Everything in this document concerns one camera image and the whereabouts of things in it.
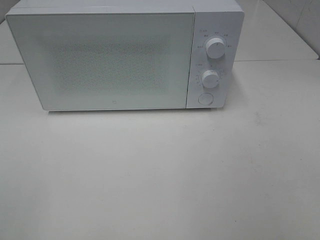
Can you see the white microwave door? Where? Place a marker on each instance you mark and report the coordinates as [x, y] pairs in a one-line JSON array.
[[106, 61]]

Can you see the upper white power knob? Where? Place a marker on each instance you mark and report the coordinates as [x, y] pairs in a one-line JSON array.
[[215, 47]]

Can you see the white timer knob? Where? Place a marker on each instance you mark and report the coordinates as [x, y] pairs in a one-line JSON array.
[[210, 79]]

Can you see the round white door button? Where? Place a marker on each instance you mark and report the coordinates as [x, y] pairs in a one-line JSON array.
[[206, 99]]

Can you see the white microwave oven body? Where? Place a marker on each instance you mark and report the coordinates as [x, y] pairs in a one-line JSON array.
[[212, 18]]

